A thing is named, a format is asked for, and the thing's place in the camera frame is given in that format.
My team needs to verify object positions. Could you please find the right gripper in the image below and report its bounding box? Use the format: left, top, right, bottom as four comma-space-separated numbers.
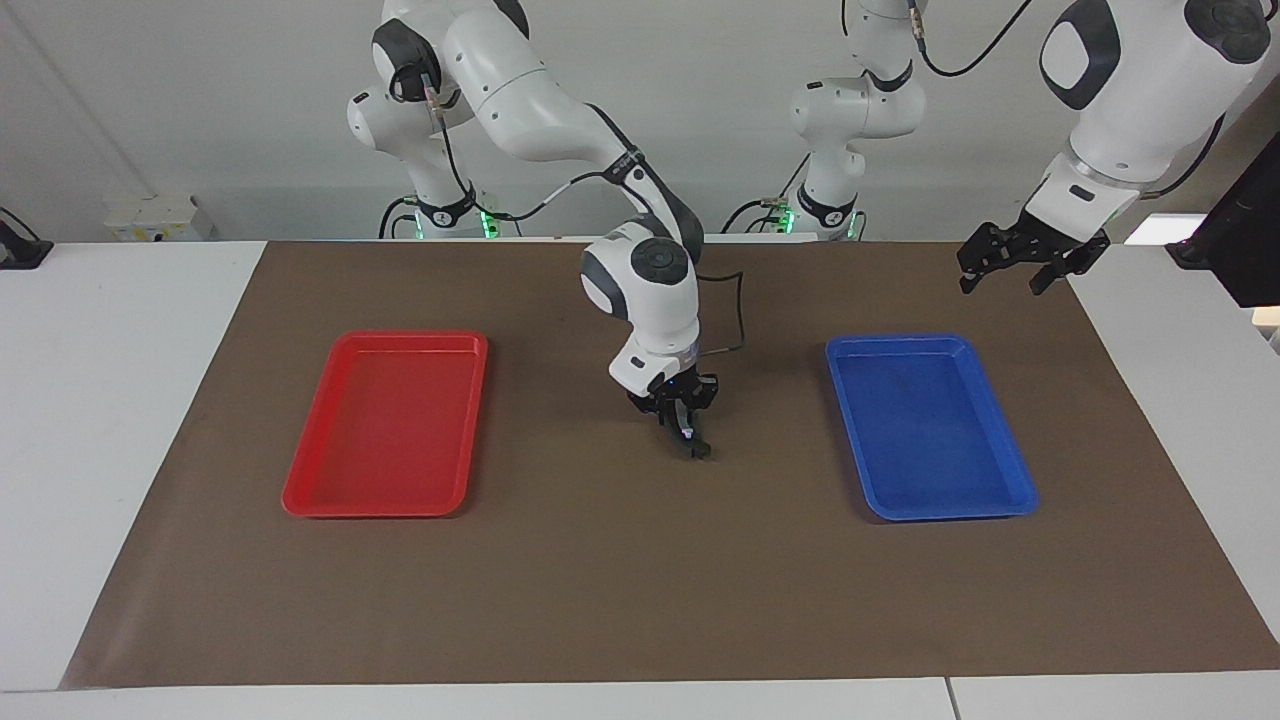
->
627, 366, 721, 461

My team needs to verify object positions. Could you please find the white wall box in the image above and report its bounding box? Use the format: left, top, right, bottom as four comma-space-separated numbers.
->
102, 193, 217, 244

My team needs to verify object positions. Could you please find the blue plastic tray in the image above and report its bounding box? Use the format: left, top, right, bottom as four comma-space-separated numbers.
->
825, 333, 1039, 523

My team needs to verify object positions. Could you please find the red plastic tray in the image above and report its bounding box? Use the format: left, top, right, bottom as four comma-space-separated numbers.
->
281, 330, 490, 519

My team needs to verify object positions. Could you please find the black stand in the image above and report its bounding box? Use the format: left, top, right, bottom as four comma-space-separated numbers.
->
1164, 128, 1280, 310
0, 206, 54, 271

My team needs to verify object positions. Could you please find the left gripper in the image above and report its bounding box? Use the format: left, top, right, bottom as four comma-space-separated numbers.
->
956, 209, 1112, 297

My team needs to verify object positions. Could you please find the black cable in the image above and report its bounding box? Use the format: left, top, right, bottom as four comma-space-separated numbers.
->
378, 194, 423, 240
1138, 112, 1228, 201
424, 88, 641, 223
904, 0, 1037, 79
720, 152, 813, 236
694, 269, 747, 357

